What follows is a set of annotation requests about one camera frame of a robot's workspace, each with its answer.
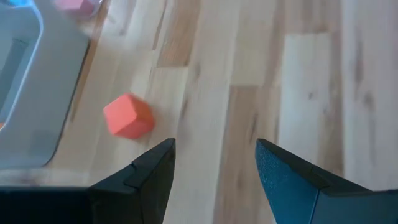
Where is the red wooden cube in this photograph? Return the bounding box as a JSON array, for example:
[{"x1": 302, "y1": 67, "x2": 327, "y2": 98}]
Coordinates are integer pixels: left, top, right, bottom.
[
  {"x1": 55, "y1": 0, "x2": 96, "y2": 17},
  {"x1": 103, "y1": 93, "x2": 156, "y2": 140}
]

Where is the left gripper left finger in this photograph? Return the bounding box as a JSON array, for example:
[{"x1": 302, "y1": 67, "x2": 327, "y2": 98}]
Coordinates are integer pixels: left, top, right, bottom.
[{"x1": 88, "y1": 138, "x2": 177, "y2": 224}]

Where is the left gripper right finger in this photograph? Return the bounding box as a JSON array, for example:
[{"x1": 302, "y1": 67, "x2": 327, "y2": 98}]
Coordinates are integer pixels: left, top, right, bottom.
[{"x1": 254, "y1": 138, "x2": 373, "y2": 224}]

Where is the grey plastic bin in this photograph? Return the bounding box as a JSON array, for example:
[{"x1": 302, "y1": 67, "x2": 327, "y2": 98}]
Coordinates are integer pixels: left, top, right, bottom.
[{"x1": 0, "y1": 0, "x2": 91, "y2": 171}]

